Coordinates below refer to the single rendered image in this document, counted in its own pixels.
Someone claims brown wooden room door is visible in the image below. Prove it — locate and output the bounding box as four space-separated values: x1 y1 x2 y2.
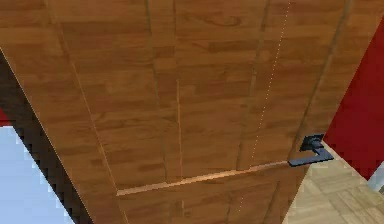
0 0 384 224

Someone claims black door handle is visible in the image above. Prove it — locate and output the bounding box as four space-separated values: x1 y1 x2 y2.
287 133 335 168

